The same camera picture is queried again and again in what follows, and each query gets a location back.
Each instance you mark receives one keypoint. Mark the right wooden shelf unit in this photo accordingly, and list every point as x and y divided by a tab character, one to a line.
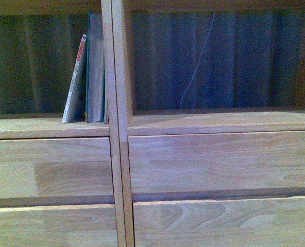
211	119

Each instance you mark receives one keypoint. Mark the wooden shelf unit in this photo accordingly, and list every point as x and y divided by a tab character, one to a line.
211	119
49	125

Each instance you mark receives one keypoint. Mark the left wooden shelf unit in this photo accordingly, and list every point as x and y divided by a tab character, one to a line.
49	125

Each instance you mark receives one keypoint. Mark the upper right wooden drawer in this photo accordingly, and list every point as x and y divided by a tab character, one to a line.
216	162

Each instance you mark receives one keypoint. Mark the wooden drawer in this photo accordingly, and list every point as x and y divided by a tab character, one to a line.
62	167
216	162
68	225
245	222

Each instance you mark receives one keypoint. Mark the green cover book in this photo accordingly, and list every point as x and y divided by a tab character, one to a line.
95	85

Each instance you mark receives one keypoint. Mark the white red spine book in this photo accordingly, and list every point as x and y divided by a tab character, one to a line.
74	107

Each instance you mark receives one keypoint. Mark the dark grey curtain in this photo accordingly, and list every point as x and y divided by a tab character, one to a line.
182	60

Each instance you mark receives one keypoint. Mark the upper left wooden drawer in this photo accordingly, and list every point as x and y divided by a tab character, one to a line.
62	167

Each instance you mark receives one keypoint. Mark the lower left wooden drawer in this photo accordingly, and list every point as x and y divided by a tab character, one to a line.
68	225

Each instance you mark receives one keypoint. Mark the lower right wooden drawer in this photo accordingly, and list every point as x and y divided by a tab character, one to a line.
245	222

